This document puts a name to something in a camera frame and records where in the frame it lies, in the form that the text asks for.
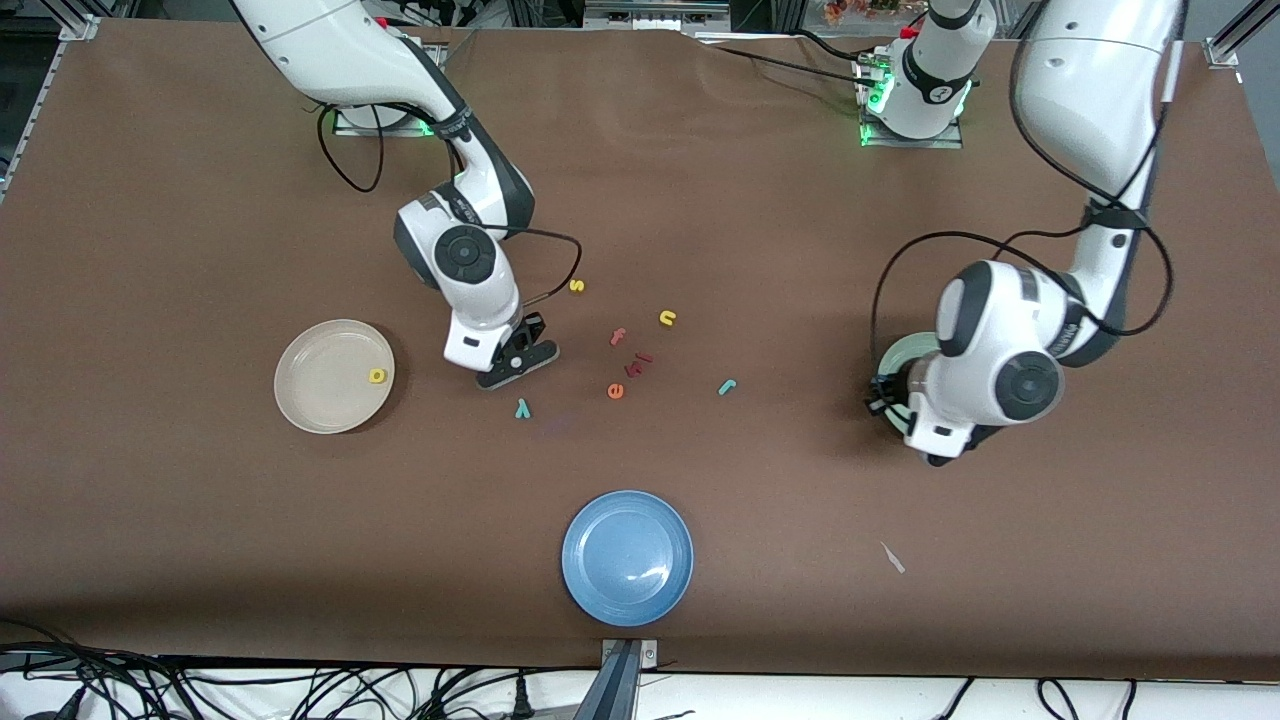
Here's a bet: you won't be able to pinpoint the light green round plate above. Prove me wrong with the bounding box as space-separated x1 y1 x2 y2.
876 333 946 446

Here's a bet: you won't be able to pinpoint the beige round plate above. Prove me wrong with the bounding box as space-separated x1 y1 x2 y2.
274 319 396 435

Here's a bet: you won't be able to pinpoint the brown table cover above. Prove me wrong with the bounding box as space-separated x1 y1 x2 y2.
0 18 1280 683

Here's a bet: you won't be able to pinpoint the blue round plate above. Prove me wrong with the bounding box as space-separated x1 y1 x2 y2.
561 489 695 628

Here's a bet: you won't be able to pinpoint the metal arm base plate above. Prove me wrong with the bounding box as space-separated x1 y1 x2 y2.
333 100 441 138
860 55 964 149

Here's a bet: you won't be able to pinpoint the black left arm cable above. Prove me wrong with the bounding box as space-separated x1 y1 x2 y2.
872 0 1173 381

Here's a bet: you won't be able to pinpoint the aluminium frame rail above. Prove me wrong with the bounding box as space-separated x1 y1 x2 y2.
583 0 731 31

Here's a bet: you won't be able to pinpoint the metal table edge bracket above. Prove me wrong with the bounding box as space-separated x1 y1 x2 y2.
575 638 659 720

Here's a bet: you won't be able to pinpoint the black base cable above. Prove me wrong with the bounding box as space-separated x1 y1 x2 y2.
695 30 881 91

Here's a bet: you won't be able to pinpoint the tangled black floor cables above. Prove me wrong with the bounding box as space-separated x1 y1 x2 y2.
0 620 601 720

